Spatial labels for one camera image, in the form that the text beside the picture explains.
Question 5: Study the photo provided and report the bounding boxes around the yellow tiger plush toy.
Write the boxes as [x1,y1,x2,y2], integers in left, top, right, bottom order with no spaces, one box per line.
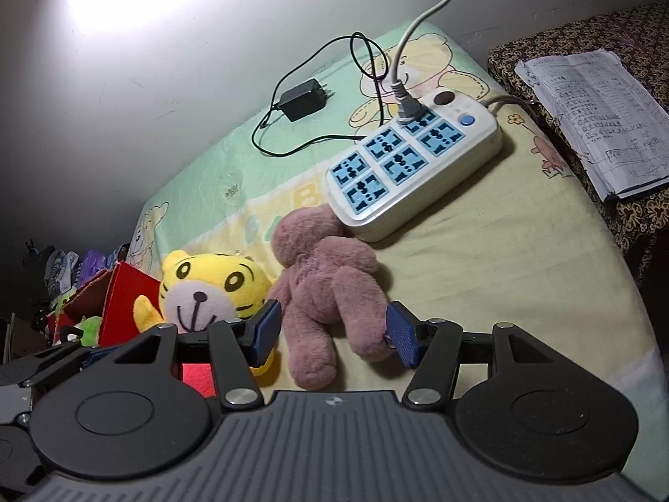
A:
[133,249,277,376]

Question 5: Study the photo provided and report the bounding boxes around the pink plush teddy bear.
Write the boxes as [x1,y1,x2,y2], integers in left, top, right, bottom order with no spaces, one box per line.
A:
[269,204,391,390]

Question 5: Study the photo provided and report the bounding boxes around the red cardboard box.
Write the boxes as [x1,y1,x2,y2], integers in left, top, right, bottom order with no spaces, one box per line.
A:
[46,261,218,398]

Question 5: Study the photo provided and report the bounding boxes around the green plush toy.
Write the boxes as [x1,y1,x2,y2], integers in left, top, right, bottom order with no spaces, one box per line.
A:
[75,316,102,347]

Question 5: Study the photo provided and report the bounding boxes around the cartoon bear bed sheet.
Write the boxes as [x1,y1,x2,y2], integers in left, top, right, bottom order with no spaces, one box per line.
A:
[125,20,669,498]

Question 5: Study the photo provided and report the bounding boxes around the white blue power strip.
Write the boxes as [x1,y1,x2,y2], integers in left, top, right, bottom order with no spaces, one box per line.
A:
[324,88,502,243]

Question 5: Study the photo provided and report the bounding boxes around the black power adapter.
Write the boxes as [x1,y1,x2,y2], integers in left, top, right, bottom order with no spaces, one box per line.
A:
[276,78,331,123]

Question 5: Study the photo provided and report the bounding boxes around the printed paper sheets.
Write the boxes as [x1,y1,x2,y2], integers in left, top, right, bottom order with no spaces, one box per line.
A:
[515,49,668,200]

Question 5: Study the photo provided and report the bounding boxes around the patterned brown seat cushion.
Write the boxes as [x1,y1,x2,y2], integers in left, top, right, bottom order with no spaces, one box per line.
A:
[486,1,668,288]

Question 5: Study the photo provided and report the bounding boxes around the white power cord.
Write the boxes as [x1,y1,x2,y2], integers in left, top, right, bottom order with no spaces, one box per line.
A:
[390,0,466,124]

